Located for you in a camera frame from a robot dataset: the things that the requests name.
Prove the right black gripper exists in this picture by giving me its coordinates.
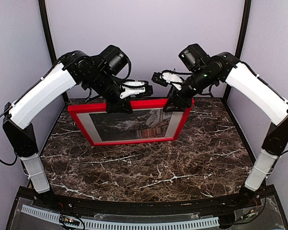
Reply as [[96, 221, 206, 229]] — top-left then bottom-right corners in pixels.
[[162, 67, 216, 112]]

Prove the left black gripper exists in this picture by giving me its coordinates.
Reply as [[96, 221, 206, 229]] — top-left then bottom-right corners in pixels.
[[85, 69, 133, 113]]

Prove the white mat board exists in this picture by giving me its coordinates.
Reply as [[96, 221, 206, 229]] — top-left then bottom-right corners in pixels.
[[77, 112, 184, 145]]

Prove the red wooden picture frame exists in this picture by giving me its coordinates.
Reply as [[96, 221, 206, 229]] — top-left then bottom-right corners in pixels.
[[68, 99, 191, 146]]

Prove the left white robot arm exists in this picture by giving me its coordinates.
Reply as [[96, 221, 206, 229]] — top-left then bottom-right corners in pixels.
[[3, 45, 131, 209]]

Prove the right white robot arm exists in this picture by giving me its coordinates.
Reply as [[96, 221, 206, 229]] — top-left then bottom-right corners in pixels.
[[161, 51, 288, 208]]

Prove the small circuit board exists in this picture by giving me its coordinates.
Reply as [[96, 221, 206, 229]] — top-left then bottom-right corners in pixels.
[[59, 215, 80, 227]]

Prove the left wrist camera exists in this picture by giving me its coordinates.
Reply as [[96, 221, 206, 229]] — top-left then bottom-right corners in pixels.
[[100, 45, 129, 75]]

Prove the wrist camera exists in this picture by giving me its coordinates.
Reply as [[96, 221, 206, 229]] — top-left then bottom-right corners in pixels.
[[100, 45, 129, 75], [178, 44, 210, 72]]

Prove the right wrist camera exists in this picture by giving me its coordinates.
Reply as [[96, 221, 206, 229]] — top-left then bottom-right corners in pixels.
[[178, 44, 210, 72]]

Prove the right black corner post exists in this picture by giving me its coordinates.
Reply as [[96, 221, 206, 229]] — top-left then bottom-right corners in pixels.
[[222, 0, 252, 104]]

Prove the black corner post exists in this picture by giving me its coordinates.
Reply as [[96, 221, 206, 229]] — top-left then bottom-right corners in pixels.
[[37, 0, 69, 103], [222, 0, 252, 104]]

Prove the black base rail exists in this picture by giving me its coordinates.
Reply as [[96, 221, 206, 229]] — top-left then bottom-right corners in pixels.
[[19, 184, 276, 219]]

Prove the white slotted cable duct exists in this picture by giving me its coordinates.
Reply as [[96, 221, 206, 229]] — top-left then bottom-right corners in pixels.
[[21, 205, 220, 230]]

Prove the left black corner post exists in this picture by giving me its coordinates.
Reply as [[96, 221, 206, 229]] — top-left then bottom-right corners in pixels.
[[37, 0, 69, 103]]

